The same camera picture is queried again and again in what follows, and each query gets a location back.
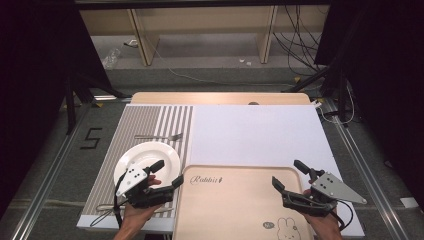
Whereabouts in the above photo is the person's left hand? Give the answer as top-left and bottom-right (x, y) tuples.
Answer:
(122, 174), (164, 232)

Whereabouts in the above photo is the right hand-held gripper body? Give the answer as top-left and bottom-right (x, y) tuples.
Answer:
(282, 170), (368, 218)

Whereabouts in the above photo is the white tape piece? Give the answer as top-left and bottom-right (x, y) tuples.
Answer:
(399, 197), (420, 209)

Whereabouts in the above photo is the clear plastic bag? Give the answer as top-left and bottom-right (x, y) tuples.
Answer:
(101, 48), (122, 70)

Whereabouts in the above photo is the person's right hand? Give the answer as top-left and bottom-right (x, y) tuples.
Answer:
(301, 188), (345, 240)

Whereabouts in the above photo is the black curtain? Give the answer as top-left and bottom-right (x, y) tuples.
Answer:
(0, 0), (113, 219)
(314, 0), (424, 213)

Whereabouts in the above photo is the white round plate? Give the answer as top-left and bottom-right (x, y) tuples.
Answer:
(113, 141), (182, 198)

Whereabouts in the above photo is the light wooden desk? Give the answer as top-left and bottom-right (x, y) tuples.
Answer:
(79, 4), (331, 67)

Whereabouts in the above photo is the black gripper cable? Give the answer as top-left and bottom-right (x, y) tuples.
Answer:
(89, 171), (129, 230)
(333, 199), (355, 233)

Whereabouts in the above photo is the light wooden table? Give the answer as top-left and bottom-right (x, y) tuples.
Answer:
(130, 91), (313, 107)

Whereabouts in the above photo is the white board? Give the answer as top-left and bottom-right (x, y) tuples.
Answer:
(76, 103), (366, 239)

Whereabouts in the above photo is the grey striped placemat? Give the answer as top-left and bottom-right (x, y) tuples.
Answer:
(81, 104), (194, 220)

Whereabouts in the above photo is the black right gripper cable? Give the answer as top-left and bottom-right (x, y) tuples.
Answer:
(333, 199), (355, 233)

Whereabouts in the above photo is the bundle of black cables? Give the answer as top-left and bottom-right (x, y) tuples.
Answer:
(272, 4), (327, 78)

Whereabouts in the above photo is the aluminium floor rail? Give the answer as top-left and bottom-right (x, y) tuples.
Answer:
(11, 101), (96, 240)
(321, 98), (412, 240)

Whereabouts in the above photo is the silver fork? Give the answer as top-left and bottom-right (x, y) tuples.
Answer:
(134, 132), (184, 142)

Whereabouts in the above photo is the beige tray with rabbit print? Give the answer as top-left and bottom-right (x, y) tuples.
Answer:
(172, 164), (316, 240)

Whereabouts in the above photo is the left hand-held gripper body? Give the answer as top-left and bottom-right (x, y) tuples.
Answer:
(115, 162), (175, 210)

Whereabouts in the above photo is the black metal stand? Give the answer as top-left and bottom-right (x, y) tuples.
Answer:
(281, 61), (351, 125)
(64, 71), (131, 135)

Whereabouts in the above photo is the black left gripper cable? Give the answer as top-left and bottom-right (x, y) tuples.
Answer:
(89, 171), (129, 230)

